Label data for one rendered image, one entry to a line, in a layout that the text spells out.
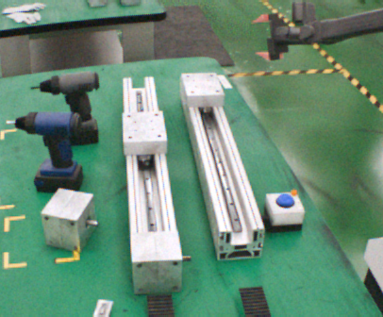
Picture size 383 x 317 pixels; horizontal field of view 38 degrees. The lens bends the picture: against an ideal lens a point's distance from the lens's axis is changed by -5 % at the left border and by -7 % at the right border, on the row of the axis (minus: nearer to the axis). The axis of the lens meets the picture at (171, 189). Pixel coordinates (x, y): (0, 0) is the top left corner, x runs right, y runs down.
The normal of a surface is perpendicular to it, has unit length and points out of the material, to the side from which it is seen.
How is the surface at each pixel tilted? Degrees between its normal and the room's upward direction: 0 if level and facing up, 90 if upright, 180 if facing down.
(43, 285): 0
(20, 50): 90
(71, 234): 90
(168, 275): 90
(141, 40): 90
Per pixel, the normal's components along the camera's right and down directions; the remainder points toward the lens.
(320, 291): 0.00, -0.81
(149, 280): 0.09, 0.58
